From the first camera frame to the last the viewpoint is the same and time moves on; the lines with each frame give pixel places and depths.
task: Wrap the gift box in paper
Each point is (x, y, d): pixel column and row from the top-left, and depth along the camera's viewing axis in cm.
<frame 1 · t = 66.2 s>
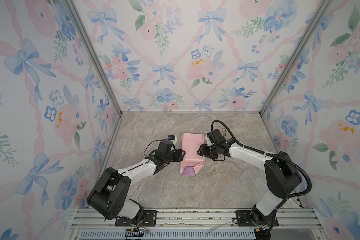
left hand: (183, 151, 88), fingers open
right hand: (199, 152, 90), fingers open
purple wrapping paper sheet: (192, 162, 90), point 6 cm above the table

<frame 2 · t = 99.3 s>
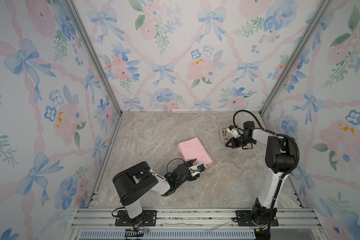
left hand: (198, 162, 86), fingers open
right hand: (228, 144, 102), fingers closed
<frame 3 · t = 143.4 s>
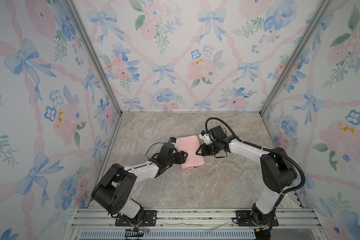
left hand: (185, 153, 89), fingers open
right hand: (197, 152, 90), fingers open
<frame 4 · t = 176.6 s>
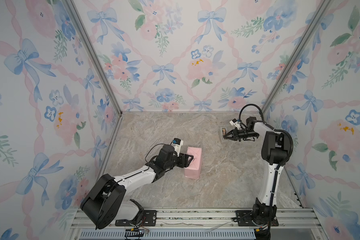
left hand: (189, 155, 83), fingers open
right hand: (225, 136, 100), fingers closed
